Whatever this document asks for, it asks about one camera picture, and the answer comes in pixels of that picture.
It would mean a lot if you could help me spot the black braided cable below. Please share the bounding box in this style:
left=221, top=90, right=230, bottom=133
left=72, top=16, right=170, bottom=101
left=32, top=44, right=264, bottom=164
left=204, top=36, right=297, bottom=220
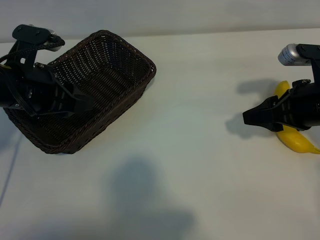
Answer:
left=0, top=35, right=66, bottom=66

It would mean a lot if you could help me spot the yellow banana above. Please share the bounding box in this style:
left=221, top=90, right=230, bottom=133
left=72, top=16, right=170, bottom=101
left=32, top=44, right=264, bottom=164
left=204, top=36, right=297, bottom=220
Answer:
left=274, top=80, right=320, bottom=155

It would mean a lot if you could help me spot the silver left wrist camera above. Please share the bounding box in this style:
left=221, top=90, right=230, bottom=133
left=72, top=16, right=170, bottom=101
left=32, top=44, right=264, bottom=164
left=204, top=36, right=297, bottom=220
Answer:
left=28, top=24, right=64, bottom=53

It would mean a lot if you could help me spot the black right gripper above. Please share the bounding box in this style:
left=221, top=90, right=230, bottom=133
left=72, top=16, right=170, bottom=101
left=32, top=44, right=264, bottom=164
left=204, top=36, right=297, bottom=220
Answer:
left=242, top=79, right=320, bottom=132

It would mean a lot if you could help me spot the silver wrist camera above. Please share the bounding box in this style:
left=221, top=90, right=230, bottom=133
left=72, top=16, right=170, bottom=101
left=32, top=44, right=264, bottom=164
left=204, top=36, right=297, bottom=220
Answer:
left=277, top=44, right=313, bottom=67
left=28, top=24, right=64, bottom=53

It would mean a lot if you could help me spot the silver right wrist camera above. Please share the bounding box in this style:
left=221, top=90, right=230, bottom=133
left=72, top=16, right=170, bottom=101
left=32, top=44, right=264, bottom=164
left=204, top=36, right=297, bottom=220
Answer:
left=277, top=44, right=313, bottom=67

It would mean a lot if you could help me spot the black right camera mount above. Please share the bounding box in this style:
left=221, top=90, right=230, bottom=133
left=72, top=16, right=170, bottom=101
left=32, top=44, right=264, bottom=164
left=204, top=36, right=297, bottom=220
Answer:
left=297, top=44, right=320, bottom=83

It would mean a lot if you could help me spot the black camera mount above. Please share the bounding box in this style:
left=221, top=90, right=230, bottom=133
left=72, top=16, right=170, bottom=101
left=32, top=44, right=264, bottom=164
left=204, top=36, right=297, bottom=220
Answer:
left=297, top=44, right=320, bottom=83
left=11, top=24, right=51, bottom=76

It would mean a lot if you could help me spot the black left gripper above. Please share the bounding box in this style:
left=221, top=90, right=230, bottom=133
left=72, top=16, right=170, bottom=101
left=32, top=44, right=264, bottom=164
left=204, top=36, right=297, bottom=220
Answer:
left=9, top=62, right=95, bottom=118

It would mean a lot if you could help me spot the dark brown wicker basket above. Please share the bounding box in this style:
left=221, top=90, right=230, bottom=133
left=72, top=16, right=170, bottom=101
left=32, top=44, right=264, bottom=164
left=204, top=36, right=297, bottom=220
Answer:
left=2, top=29, right=158, bottom=155

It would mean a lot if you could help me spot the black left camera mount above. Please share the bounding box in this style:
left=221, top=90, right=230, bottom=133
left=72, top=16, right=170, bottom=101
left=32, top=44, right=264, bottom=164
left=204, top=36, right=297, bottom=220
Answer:
left=11, top=24, right=51, bottom=76

